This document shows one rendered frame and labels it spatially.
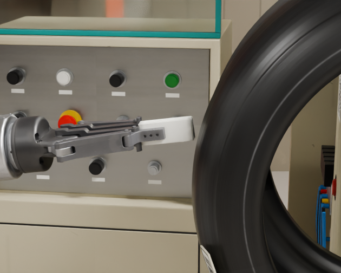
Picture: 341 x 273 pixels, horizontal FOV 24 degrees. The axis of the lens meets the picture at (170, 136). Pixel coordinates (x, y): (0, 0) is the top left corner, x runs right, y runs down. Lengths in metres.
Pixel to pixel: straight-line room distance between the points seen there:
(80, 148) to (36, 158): 0.07
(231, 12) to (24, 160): 3.88
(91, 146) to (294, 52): 0.29
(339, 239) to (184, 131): 0.44
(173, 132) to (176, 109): 0.71
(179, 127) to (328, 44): 0.24
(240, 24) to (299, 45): 3.99
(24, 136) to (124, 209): 0.75
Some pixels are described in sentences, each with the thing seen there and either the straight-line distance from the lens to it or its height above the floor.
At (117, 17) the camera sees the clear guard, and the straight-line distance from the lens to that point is 1.69.
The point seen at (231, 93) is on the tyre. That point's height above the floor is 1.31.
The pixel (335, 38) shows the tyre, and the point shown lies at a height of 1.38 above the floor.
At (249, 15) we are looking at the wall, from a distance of 4.86.
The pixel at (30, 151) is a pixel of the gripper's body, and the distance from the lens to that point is 1.03.
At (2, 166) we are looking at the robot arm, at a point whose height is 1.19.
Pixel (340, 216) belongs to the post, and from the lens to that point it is 1.34.
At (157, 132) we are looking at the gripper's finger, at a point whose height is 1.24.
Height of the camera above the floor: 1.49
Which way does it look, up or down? 15 degrees down
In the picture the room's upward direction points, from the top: straight up
